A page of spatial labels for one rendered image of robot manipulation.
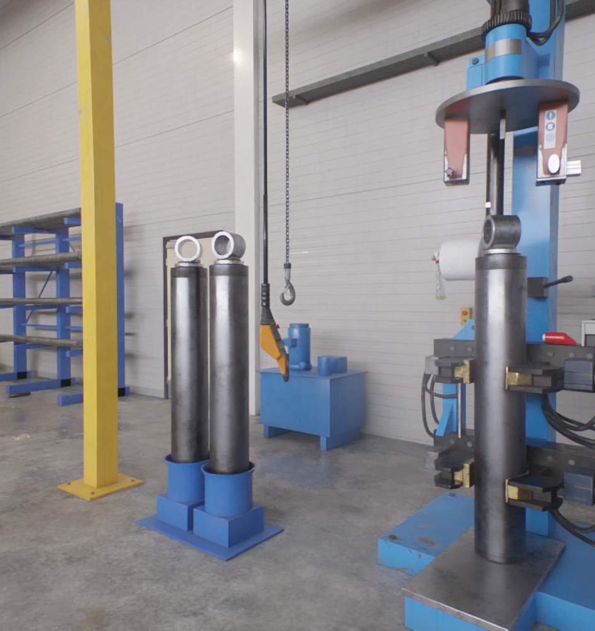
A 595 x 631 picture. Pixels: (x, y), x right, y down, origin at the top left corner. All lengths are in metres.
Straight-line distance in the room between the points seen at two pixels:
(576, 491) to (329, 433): 2.45
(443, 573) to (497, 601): 0.24
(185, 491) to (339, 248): 3.02
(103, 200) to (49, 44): 6.76
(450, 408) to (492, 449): 0.42
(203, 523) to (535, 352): 1.89
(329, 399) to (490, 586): 2.45
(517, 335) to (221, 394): 1.48
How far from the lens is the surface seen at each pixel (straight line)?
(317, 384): 4.62
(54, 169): 9.87
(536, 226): 2.92
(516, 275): 2.46
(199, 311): 3.07
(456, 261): 3.45
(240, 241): 2.90
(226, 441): 2.90
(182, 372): 3.09
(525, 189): 2.97
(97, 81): 4.11
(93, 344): 3.86
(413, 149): 5.10
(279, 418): 4.95
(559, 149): 2.58
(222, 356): 2.83
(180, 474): 3.19
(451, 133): 2.62
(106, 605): 2.69
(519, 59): 2.69
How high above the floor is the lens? 1.27
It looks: 2 degrees down
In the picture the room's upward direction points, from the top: straight up
